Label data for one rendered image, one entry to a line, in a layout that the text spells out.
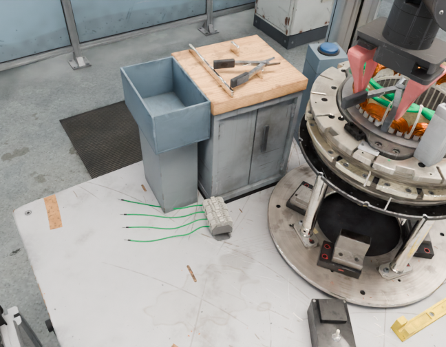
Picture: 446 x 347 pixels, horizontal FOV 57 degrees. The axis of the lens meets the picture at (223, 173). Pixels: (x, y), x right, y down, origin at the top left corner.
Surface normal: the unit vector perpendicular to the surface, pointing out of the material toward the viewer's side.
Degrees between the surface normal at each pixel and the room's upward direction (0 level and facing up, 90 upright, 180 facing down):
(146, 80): 90
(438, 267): 0
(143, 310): 0
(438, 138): 90
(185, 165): 90
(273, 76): 0
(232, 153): 90
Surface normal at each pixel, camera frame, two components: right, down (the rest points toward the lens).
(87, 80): 0.04, -0.70
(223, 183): 0.47, 0.65
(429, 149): -0.86, 0.34
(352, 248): -0.36, 0.66
